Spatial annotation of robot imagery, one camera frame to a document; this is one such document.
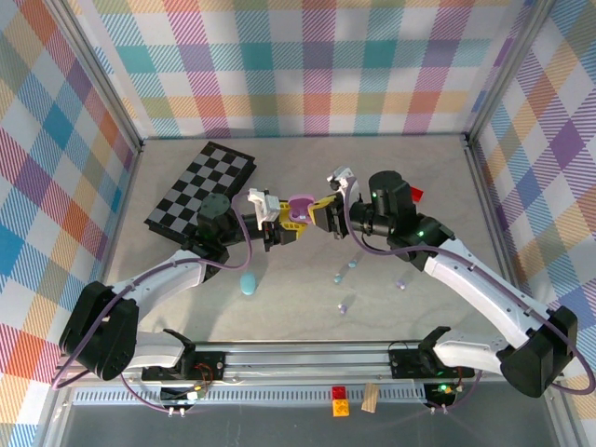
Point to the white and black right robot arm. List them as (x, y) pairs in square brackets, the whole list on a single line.
[(479, 288)]

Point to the yellow toy block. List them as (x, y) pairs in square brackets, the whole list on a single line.
[(340, 408)]

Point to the wide aluminium base rail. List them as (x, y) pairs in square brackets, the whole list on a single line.
[(302, 363)]

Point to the light blue earbud charging case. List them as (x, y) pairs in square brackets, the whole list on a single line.
[(248, 285)]

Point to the small wooden block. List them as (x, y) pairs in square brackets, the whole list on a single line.
[(370, 397)]

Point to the small black circuit board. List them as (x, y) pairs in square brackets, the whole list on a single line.
[(444, 393), (181, 395)]

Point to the aluminium side rail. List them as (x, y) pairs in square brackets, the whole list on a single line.
[(490, 195), (121, 195)]

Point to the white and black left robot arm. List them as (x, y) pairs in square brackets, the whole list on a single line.
[(158, 279)]

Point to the small red toy block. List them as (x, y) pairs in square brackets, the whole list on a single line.
[(338, 392)]

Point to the magenta earbud charging case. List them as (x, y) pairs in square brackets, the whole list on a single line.
[(300, 202)]

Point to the red toy brick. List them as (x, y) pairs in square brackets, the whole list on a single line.
[(417, 193)]

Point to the aluminium frame post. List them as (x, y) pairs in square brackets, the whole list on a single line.
[(507, 70), (101, 74)]

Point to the black and grey chessboard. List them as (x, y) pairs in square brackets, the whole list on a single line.
[(205, 181)]

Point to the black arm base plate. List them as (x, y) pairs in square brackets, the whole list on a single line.
[(209, 365), (405, 365)]

